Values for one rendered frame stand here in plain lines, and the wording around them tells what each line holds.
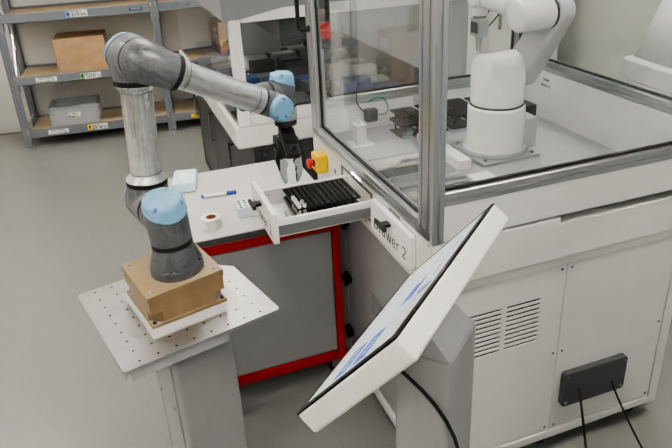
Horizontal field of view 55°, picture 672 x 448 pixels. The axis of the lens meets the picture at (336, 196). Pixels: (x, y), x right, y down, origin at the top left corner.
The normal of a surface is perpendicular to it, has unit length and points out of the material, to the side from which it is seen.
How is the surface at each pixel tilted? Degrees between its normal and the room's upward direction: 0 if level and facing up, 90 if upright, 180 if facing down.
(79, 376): 0
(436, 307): 40
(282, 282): 90
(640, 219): 90
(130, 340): 0
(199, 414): 90
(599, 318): 90
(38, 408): 0
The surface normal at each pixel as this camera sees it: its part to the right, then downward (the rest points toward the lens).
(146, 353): -0.05, -0.91
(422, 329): 0.53, -0.59
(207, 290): 0.56, 0.33
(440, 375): -0.48, 0.39
